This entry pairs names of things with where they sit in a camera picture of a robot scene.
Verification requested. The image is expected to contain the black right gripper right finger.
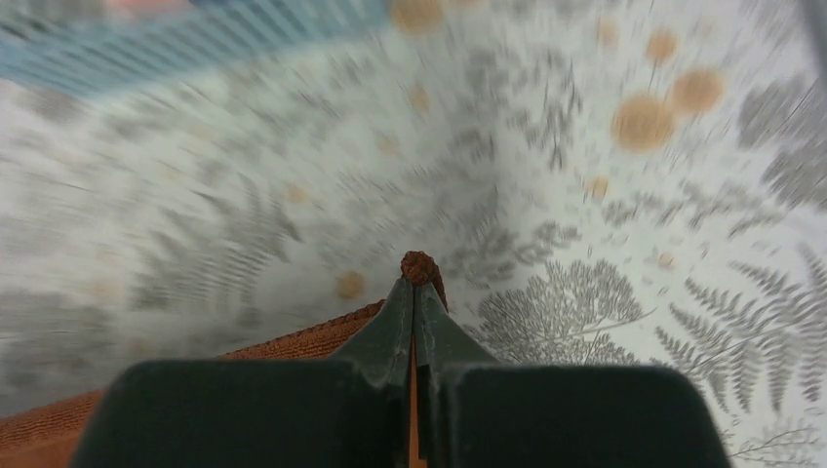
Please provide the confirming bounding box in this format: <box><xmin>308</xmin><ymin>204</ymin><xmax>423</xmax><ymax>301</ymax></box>
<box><xmin>413</xmin><ymin>286</ymin><xmax>729</xmax><ymax>467</ymax></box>

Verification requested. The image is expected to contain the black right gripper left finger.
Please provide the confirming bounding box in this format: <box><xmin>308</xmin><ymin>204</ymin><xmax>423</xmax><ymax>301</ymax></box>
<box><xmin>71</xmin><ymin>279</ymin><xmax>414</xmax><ymax>467</ymax></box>

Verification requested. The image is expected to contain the floral patterned table mat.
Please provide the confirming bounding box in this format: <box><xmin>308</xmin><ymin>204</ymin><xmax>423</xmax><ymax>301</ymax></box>
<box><xmin>1</xmin><ymin>1</ymin><xmax>826</xmax><ymax>467</ymax></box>

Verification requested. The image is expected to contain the light blue plastic basket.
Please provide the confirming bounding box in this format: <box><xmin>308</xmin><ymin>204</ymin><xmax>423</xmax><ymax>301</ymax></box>
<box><xmin>1</xmin><ymin>1</ymin><xmax>389</xmax><ymax>96</ymax></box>

